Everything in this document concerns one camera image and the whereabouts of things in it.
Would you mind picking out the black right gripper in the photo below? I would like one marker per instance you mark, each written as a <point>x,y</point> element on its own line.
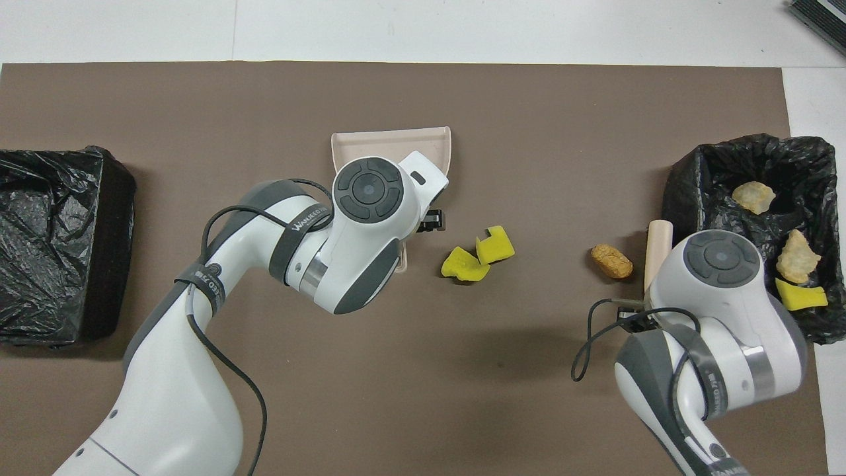
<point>638,322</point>

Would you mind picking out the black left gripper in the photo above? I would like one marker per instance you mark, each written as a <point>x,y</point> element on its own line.
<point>433,223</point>

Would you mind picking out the brown nugget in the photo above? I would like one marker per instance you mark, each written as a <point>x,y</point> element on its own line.
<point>611,262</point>

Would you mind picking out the notched yellow sponge piece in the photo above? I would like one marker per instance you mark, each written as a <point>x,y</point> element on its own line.
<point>496,246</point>

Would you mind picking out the beige hand brush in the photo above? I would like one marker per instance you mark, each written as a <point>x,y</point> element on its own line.
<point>658,251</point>

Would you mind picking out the beige plastic dustpan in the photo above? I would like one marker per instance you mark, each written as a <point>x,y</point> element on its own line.
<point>383,142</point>

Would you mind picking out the pale bread chunk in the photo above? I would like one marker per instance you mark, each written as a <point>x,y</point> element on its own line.
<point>796,258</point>
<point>753,197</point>

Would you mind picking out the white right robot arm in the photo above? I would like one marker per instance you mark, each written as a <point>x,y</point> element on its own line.
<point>727,311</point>

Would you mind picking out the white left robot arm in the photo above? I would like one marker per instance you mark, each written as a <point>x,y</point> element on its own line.
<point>172,410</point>

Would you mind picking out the black bag-lined bin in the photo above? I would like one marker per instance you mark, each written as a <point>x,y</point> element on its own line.
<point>714,198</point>
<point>66,264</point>

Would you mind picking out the brown table mat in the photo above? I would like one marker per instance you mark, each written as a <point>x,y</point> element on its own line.
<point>529,99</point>

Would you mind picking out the dark grey ribbed object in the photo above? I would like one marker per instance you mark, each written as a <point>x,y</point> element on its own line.
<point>826,16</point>

